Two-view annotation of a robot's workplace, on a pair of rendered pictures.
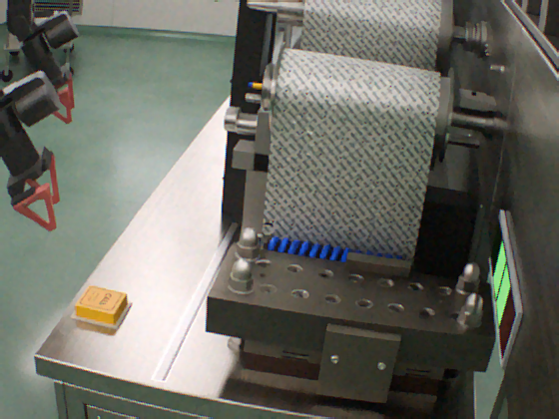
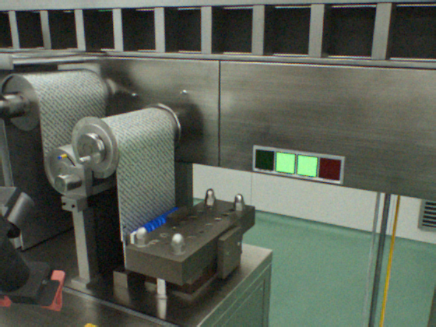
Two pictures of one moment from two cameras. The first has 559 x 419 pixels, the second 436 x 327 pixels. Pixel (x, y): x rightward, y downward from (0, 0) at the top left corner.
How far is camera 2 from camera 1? 1.05 m
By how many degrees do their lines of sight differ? 64
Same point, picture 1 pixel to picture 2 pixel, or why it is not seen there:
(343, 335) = (228, 238)
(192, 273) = (68, 298)
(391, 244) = (167, 205)
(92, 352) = not seen: outside the picture
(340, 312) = (215, 231)
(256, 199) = (89, 225)
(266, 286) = not seen: hidden behind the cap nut
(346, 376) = (230, 259)
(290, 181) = (129, 195)
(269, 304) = (198, 247)
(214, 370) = (183, 308)
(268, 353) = (198, 276)
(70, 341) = not seen: outside the picture
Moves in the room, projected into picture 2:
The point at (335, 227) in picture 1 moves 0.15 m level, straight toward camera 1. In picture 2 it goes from (149, 210) to (198, 219)
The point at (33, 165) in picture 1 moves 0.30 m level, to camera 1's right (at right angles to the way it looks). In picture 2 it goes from (29, 268) to (127, 208)
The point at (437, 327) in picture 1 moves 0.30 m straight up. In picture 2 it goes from (239, 215) to (241, 107)
